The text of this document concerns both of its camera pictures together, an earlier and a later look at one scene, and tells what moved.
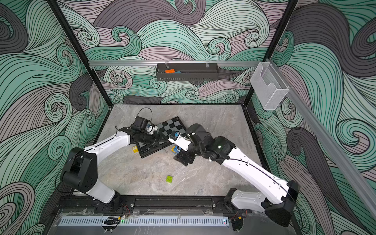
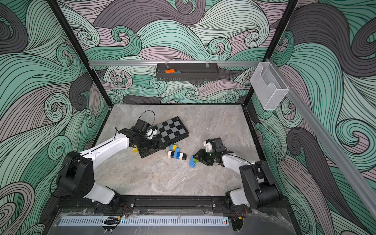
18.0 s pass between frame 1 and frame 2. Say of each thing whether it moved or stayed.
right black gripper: moved
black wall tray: stayed
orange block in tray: stayed
